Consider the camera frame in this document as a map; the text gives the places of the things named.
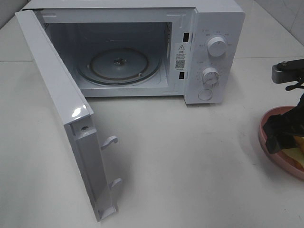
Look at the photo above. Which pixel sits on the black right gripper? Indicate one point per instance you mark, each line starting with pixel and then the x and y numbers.
pixel 280 129

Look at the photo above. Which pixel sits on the yellow-green lettuce leaf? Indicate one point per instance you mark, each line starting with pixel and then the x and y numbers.
pixel 292 151

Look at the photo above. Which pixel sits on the pink round plate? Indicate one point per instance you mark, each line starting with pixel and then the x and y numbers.
pixel 270 148

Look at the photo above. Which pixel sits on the white microwave door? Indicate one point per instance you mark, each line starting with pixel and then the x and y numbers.
pixel 75 114

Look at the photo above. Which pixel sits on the white bread slice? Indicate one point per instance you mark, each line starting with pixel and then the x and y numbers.
pixel 299 141

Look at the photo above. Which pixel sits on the round door release button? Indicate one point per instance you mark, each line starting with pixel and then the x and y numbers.
pixel 205 95

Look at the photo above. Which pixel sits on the white lower timer knob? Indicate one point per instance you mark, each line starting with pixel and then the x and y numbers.
pixel 210 76

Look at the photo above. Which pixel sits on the white upper power knob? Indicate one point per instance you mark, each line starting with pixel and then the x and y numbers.
pixel 216 46

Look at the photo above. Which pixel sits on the white microwave oven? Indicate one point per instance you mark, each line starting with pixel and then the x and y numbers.
pixel 81 28

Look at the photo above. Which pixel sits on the white warning label sticker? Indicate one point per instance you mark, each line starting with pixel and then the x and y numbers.
pixel 181 55

